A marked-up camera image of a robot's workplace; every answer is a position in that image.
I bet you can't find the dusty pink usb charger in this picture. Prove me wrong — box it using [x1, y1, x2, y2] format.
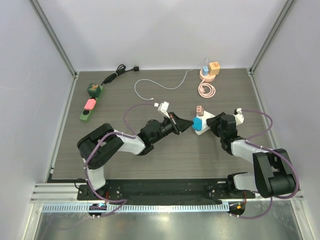
[196, 105, 204, 117]

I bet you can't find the round pink power socket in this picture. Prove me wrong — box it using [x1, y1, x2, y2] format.
[199, 69, 216, 83]

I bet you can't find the blue plug adapter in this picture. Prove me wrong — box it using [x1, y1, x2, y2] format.
[192, 117, 203, 132]

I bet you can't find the dark green cube adapter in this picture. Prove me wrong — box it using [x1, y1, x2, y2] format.
[87, 83, 101, 98]

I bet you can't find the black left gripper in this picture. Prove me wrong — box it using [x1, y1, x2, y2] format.
[151, 112, 194, 144]

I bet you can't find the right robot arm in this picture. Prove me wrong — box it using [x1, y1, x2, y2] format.
[206, 108, 300, 199]

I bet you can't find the left aluminium frame post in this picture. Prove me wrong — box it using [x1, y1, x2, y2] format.
[28, 0, 77, 79]

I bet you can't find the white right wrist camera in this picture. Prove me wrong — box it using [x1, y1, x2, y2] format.
[234, 108, 245, 126]

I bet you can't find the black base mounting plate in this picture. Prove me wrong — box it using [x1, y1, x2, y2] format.
[76, 178, 256, 206]

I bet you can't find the aluminium front rail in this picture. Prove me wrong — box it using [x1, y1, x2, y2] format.
[30, 183, 305, 203]

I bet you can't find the white usb charging cable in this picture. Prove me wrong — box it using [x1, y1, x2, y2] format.
[134, 56, 209, 102]

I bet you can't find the aluminium frame post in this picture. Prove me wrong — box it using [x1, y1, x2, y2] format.
[28, 0, 77, 79]
[248, 0, 296, 75]

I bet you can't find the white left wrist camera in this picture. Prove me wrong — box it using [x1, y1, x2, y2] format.
[153, 101, 170, 118]

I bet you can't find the black power cable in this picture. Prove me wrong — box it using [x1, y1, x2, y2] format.
[100, 64, 141, 86]

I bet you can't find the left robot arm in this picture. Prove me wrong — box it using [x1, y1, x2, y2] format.
[77, 112, 193, 200]

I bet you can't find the orange cube socket adapter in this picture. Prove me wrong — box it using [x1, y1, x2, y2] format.
[208, 61, 221, 76]

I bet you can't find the green power strip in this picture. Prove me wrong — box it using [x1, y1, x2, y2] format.
[79, 83, 104, 122]

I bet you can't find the light blue usb charger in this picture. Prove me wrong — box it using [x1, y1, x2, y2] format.
[202, 65, 209, 76]

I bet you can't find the coiled pink power cord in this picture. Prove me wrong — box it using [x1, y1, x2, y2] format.
[197, 79, 217, 99]

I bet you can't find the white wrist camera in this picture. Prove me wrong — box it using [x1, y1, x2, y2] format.
[153, 101, 170, 118]
[234, 108, 245, 126]

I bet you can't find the white triangular power strip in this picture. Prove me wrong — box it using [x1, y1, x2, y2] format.
[194, 110, 215, 136]

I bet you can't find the right aluminium frame post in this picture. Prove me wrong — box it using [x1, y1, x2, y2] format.
[248, 0, 296, 75]

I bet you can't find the slotted cable duct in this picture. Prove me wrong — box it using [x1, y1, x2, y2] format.
[41, 202, 230, 213]

